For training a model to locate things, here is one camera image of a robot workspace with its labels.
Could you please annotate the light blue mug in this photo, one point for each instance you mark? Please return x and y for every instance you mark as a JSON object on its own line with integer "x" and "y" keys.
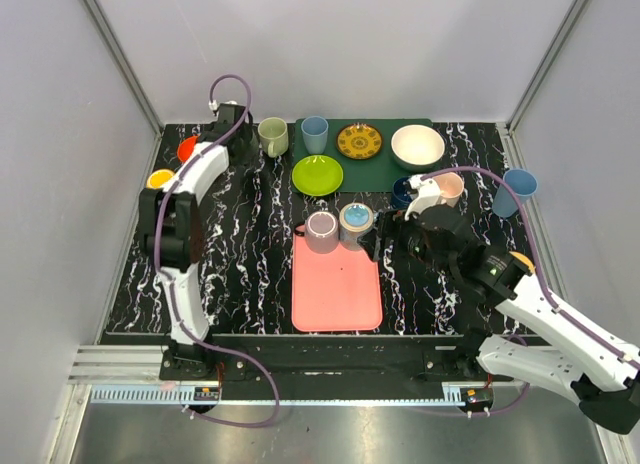
{"x": 355, "y": 219}

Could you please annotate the red bowl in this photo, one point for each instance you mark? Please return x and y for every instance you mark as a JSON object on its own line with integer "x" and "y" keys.
{"x": 186, "y": 148}

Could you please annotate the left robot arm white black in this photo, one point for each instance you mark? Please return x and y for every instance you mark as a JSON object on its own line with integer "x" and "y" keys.
{"x": 171, "y": 234}

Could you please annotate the dark green mat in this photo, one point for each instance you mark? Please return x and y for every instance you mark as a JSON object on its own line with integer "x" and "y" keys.
{"x": 376, "y": 174}

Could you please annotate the pink tray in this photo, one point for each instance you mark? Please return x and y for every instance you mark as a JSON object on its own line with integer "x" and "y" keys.
{"x": 334, "y": 292}

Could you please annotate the pink mug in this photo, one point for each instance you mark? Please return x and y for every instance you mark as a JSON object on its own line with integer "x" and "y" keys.
{"x": 451, "y": 187}

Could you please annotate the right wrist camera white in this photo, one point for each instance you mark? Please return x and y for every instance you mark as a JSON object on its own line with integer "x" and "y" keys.
{"x": 428, "y": 195}

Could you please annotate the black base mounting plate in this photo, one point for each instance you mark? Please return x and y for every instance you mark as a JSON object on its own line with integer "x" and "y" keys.
{"x": 430, "y": 358}

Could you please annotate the right aluminium frame post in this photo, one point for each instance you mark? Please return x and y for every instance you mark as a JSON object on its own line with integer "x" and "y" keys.
{"x": 550, "y": 56}

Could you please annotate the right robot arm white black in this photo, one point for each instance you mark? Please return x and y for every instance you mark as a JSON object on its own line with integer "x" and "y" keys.
{"x": 586, "y": 365}

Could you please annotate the front aluminium rail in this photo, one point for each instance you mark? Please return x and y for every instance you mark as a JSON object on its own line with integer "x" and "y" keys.
{"x": 318, "y": 390}

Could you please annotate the light green mug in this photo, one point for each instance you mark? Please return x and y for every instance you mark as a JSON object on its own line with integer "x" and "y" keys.
{"x": 273, "y": 135}

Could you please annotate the white bowl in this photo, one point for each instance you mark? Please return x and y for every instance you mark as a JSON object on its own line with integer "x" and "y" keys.
{"x": 417, "y": 148}

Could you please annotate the blue cup at right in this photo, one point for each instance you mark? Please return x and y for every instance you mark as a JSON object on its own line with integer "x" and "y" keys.
{"x": 522, "y": 183}

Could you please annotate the yellow orange bowl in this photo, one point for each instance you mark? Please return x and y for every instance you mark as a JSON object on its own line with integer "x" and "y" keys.
{"x": 524, "y": 259}

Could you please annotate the purple mug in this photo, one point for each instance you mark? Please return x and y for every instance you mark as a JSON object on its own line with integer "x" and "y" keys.
{"x": 321, "y": 232}

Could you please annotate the yellow mug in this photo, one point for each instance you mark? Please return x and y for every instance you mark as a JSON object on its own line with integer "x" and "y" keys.
{"x": 158, "y": 178}

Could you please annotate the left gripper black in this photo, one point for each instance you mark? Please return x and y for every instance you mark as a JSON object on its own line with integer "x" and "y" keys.
{"x": 252, "y": 174}

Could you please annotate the yellow patterned plate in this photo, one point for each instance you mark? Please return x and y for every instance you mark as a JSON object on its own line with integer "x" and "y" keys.
{"x": 359, "y": 141}

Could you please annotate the blue cup on mat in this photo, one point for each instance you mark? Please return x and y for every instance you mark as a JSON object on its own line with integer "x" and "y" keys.
{"x": 315, "y": 131}

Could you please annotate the aluminium frame post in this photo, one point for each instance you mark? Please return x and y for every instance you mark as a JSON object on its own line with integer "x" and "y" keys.
{"x": 107, "y": 34}
{"x": 550, "y": 56}

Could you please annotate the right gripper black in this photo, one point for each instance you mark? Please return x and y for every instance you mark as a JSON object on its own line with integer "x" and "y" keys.
{"x": 393, "y": 220}

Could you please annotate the lime green plate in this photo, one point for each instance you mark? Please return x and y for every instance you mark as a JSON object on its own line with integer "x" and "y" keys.
{"x": 317, "y": 175}

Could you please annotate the left aluminium frame post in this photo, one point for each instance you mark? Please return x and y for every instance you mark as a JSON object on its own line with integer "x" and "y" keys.
{"x": 107, "y": 34}

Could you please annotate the navy blue mug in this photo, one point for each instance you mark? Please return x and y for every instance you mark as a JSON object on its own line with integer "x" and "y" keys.
{"x": 400, "y": 195}

